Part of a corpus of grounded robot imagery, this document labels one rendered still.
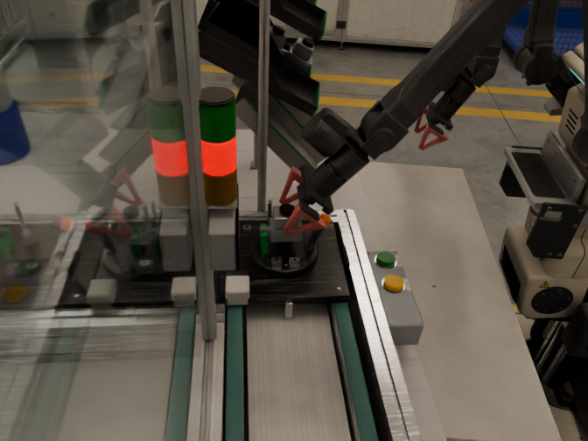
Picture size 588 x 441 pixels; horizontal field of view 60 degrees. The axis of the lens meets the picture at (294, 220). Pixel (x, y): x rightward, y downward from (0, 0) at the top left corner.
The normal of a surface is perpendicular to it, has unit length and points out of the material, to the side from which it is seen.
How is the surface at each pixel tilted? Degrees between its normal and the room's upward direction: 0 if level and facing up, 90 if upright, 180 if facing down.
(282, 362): 0
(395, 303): 0
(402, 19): 90
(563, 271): 90
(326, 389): 0
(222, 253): 90
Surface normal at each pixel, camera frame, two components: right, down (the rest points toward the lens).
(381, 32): -0.06, 0.61
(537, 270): -0.09, -0.78
